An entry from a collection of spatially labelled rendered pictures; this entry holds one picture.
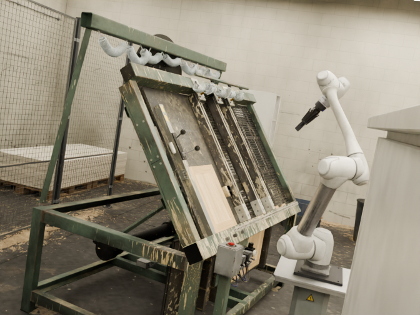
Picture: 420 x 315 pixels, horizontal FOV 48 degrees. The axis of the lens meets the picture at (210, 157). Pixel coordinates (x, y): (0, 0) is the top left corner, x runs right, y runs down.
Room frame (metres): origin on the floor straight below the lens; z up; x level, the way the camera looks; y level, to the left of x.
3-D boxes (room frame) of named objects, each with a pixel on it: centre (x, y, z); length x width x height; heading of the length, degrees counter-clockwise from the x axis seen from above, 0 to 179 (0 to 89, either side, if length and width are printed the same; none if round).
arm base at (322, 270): (3.02, -0.82, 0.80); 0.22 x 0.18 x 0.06; 162
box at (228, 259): (2.69, -0.21, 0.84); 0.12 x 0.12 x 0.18; 65
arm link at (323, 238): (2.99, -0.80, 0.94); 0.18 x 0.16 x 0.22; 116
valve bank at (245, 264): (3.12, -0.33, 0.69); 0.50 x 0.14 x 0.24; 155
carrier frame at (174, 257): (3.99, 0.12, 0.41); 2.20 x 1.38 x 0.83; 155
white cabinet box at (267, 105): (7.49, -0.63, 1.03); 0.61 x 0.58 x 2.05; 166
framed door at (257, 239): (4.11, -0.45, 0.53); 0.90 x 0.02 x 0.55; 155
